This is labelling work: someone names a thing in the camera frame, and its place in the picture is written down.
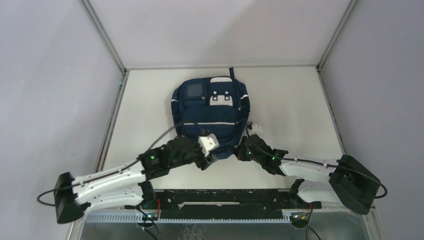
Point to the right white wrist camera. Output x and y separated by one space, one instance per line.
254 129

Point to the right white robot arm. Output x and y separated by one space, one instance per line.
342 181

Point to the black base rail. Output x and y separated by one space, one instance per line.
225 204

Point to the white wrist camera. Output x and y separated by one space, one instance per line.
208 142
254 129

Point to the navy blue student backpack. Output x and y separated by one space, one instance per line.
219 104

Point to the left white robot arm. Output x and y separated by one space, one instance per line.
128 184

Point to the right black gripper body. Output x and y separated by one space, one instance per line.
245 154

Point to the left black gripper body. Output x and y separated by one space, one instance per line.
195 154

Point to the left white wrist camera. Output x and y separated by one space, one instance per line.
208 142

